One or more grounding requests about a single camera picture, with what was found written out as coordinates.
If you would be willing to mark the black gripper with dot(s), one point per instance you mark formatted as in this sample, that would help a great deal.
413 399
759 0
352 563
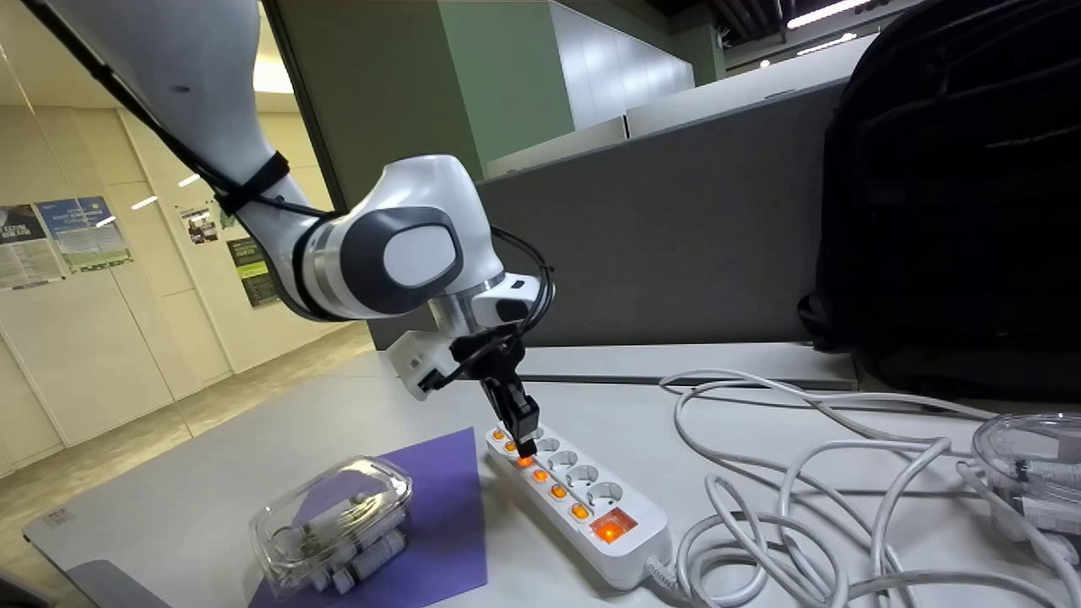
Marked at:
489 354

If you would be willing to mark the white six-socket power strip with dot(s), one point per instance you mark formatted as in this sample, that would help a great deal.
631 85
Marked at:
576 492

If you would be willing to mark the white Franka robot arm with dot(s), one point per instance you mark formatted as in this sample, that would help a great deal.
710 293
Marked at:
205 78

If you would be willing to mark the purple paper sheet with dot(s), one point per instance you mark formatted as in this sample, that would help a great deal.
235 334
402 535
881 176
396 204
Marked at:
444 506

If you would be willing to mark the white tube with dark cap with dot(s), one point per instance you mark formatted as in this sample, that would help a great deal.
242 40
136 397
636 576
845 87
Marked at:
343 578
378 555
378 525

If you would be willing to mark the clear plastic container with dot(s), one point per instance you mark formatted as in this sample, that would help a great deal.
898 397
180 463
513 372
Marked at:
339 494

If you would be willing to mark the grey desk partition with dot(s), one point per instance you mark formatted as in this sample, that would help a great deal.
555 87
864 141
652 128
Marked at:
677 225

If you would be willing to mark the green pillar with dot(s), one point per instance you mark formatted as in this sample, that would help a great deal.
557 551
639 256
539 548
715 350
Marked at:
507 68

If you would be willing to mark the black backpack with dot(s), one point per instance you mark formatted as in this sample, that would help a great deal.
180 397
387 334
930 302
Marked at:
957 204

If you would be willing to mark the ceiling light strip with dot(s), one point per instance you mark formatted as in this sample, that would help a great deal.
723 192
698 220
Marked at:
828 11

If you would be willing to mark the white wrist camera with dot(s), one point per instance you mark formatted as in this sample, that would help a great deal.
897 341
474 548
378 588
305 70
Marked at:
420 358

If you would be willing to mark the dark wall poster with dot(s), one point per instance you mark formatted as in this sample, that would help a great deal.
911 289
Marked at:
255 282

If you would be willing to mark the small wall notice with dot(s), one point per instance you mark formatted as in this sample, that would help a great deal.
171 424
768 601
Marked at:
199 225

